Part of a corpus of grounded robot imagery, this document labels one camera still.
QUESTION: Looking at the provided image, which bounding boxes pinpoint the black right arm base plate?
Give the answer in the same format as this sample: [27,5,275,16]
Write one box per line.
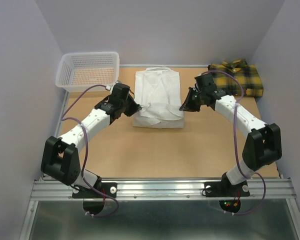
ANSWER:
[201,181,250,198]

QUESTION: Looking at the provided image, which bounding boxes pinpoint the aluminium mounting rail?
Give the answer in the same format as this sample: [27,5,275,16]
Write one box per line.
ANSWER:
[30,178,297,202]

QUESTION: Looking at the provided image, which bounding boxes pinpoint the yellow plaid folded shirt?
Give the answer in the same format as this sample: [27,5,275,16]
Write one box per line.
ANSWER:
[208,59,264,98]

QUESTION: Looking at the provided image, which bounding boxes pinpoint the white perforated plastic basket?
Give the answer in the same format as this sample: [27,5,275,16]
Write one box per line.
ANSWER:
[55,51,120,93]

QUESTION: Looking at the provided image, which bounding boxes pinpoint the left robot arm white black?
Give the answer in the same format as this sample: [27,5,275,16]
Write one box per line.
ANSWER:
[40,82,142,198]

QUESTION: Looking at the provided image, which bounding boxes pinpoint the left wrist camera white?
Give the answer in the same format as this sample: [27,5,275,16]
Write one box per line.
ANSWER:
[105,80,122,93]

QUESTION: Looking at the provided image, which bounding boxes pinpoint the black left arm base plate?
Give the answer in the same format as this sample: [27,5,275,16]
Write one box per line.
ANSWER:
[71,182,118,199]

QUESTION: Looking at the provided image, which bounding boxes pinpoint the white long sleeve shirt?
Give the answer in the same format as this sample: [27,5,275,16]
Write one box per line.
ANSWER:
[132,67,185,129]

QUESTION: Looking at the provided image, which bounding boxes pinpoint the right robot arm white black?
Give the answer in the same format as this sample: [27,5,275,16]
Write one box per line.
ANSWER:
[180,71,282,197]

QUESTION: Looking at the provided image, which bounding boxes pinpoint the metal table frame edge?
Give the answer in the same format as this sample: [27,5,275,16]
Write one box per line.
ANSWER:
[19,93,69,240]

